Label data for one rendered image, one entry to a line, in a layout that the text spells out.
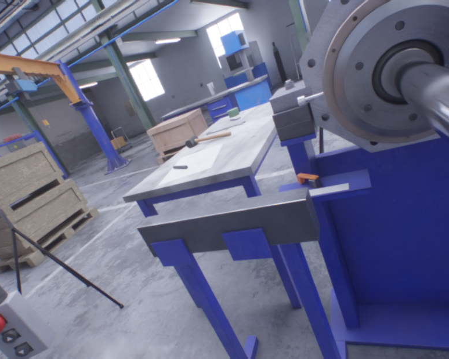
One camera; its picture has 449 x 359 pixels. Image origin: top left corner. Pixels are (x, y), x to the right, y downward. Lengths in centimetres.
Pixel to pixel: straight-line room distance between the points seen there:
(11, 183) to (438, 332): 437
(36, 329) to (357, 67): 88
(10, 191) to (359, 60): 419
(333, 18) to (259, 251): 70
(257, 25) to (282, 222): 1224
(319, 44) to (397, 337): 119
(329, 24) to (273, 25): 1181
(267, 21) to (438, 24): 1207
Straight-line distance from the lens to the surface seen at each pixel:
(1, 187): 442
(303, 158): 100
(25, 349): 72
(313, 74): 93
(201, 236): 95
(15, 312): 68
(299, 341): 157
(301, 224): 81
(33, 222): 448
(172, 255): 106
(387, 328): 153
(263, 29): 1281
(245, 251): 91
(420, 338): 150
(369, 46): 77
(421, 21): 78
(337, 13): 92
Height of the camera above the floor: 124
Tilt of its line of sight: 20 degrees down
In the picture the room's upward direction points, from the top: 23 degrees counter-clockwise
